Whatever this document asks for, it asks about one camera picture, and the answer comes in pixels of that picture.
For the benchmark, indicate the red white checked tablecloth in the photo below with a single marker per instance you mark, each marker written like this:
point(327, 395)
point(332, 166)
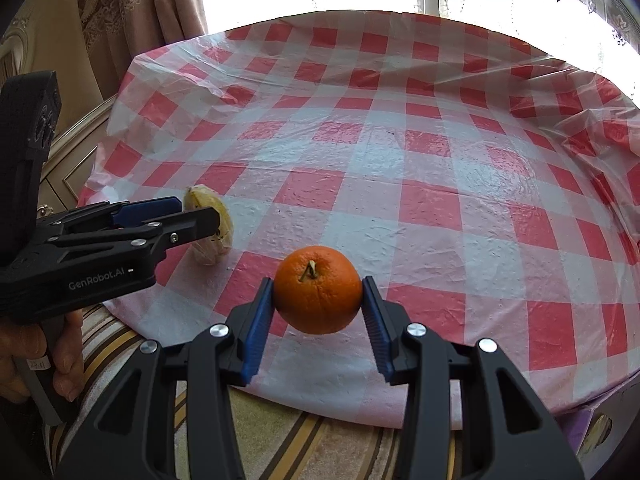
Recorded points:
point(400, 160)

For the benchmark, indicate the striped sofa cushion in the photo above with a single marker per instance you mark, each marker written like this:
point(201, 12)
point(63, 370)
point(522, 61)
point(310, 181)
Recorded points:
point(310, 445)

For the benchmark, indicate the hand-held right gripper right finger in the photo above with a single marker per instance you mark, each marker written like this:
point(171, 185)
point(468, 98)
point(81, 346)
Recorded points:
point(377, 335)

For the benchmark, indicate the cream carved cabinet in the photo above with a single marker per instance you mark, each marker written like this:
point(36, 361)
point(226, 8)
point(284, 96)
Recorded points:
point(75, 160)

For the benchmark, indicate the beige patterned curtain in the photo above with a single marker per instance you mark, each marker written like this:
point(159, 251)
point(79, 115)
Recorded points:
point(145, 15)

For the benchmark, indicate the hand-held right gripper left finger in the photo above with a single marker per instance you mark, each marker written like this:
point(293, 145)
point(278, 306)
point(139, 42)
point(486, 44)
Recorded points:
point(257, 335)

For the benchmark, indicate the person's left hand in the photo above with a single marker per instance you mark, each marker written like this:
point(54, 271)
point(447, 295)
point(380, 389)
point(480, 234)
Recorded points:
point(65, 355)

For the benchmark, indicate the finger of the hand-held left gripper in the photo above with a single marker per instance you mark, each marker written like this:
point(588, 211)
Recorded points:
point(150, 207)
point(195, 225)

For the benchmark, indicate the yellow speckled fruit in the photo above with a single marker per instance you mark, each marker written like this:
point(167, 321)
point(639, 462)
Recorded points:
point(210, 240)

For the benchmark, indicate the purple box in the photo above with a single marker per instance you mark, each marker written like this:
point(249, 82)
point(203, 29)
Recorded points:
point(595, 435)

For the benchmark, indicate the orange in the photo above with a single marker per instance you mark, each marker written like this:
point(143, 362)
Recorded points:
point(317, 290)

